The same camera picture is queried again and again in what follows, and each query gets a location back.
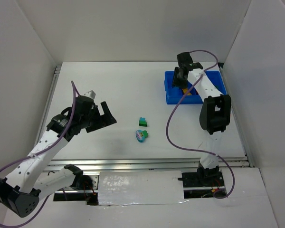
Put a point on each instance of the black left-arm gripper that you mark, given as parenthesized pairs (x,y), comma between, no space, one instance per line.
(98,116)

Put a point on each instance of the aluminium frame rail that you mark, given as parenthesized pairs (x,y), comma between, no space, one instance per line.
(124,165)

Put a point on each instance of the silver foil covered board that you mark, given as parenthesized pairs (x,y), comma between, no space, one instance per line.
(140,188)

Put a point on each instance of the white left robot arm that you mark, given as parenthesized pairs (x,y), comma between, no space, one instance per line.
(22,189)

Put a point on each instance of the small green lego brick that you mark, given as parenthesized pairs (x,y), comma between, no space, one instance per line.
(145,133)

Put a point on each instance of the blue plastic bin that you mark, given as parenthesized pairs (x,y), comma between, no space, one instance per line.
(174,94)

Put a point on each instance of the green curved lego brick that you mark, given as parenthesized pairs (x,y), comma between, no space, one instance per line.
(143,123)

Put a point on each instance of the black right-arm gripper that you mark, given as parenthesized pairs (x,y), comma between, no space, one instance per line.
(178,77)

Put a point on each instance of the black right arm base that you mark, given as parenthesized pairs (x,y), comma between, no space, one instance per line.
(203,183)

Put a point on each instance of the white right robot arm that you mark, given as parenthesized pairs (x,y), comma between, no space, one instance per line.
(215,112)

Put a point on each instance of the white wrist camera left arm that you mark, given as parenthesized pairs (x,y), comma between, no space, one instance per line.
(91,94)

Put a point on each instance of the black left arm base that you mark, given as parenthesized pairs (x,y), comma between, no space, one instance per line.
(84,191)

